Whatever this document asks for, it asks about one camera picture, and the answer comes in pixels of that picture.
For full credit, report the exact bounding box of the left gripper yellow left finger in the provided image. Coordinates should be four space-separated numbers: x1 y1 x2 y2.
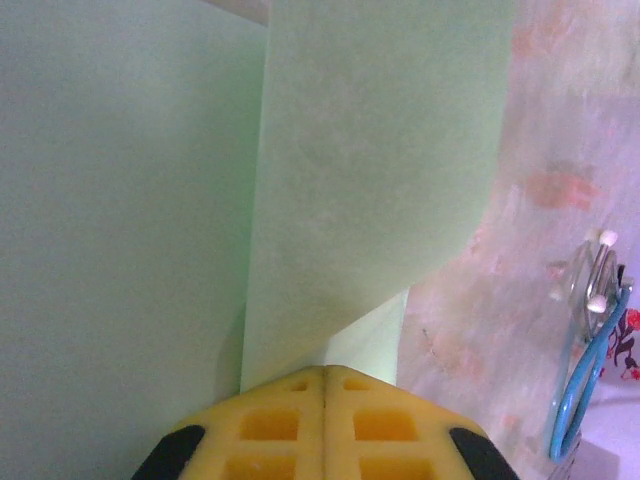
131 364 329 480

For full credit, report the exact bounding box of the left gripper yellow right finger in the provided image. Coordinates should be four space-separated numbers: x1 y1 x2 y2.
324 364 519 480

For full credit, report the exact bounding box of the light green paper sheet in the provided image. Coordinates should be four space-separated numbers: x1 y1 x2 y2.
0 0 522 480

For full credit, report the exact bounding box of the metal clip with white tips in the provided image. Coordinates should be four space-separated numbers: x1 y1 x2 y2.
546 228 637 347

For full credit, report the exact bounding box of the blue cable loop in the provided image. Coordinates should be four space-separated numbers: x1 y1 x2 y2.
543 286 637 465

